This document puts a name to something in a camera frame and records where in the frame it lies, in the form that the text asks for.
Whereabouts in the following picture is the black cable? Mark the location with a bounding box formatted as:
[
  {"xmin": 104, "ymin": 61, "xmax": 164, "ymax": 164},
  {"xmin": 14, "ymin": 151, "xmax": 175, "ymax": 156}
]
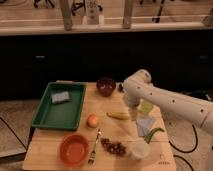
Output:
[{"xmin": 168, "ymin": 124, "xmax": 200, "ymax": 171}]

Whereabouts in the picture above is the bunch of dark grapes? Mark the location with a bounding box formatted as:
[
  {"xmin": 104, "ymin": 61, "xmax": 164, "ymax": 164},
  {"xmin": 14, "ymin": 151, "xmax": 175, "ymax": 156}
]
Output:
[{"xmin": 101, "ymin": 138, "xmax": 126, "ymax": 156}]

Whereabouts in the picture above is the red orange bowl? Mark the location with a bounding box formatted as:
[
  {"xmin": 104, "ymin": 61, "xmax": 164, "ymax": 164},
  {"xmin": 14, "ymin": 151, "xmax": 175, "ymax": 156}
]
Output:
[{"xmin": 58, "ymin": 134, "xmax": 89, "ymax": 168}]

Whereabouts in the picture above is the green plastic tray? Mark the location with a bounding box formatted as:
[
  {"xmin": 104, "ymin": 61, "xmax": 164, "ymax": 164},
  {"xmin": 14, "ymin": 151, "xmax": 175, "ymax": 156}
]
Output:
[{"xmin": 32, "ymin": 82, "xmax": 86, "ymax": 131}]

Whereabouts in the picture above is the yellow banana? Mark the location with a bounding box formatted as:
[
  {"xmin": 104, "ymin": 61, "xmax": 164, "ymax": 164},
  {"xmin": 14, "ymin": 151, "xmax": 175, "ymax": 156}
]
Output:
[{"xmin": 106, "ymin": 112, "xmax": 130, "ymax": 120}]

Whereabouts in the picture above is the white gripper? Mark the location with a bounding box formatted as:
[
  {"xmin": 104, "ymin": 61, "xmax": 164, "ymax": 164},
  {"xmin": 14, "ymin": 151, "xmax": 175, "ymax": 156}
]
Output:
[{"xmin": 124, "ymin": 94, "xmax": 140, "ymax": 121}]

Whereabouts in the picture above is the white cup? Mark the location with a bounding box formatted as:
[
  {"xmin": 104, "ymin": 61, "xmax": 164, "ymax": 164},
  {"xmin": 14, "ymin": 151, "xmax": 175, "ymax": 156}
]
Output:
[{"xmin": 129, "ymin": 139, "xmax": 150, "ymax": 160}]

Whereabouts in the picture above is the orange peach fruit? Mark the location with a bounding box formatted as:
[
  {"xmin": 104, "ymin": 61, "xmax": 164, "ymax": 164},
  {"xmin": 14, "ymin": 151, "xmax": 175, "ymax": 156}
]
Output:
[{"xmin": 86, "ymin": 114, "xmax": 99, "ymax": 128}]

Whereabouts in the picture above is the silver fork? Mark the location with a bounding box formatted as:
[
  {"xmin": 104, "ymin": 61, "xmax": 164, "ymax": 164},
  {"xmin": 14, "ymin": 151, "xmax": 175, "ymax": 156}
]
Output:
[{"xmin": 88, "ymin": 128, "xmax": 101, "ymax": 165}]

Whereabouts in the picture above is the dark red bowl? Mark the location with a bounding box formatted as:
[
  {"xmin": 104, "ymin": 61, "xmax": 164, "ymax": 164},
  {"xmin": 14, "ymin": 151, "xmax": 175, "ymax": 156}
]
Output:
[{"xmin": 96, "ymin": 77, "xmax": 116, "ymax": 97}]

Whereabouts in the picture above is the grey blue sponge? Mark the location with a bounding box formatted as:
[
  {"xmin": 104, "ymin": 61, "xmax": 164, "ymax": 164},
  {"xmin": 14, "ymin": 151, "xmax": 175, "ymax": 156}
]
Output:
[{"xmin": 51, "ymin": 91, "xmax": 70, "ymax": 104}]

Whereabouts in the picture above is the light green cup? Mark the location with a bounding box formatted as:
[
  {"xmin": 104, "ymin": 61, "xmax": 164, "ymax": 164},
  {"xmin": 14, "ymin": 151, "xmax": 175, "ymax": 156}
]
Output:
[{"xmin": 139, "ymin": 100, "xmax": 153, "ymax": 115}]

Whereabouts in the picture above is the green chili pepper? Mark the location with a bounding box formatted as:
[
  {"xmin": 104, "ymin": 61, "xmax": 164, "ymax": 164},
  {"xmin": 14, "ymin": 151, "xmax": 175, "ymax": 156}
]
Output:
[{"xmin": 144, "ymin": 127, "xmax": 165, "ymax": 144}]

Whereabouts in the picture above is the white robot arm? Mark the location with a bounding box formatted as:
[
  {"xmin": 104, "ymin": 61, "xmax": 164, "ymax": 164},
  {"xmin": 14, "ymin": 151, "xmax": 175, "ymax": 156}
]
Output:
[{"xmin": 123, "ymin": 69, "xmax": 213, "ymax": 136}]

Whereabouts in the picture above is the black white handled utensil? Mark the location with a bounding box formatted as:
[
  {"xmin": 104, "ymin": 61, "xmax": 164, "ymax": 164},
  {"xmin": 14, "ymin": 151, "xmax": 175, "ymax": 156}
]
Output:
[{"xmin": 119, "ymin": 84, "xmax": 124, "ymax": 92}]

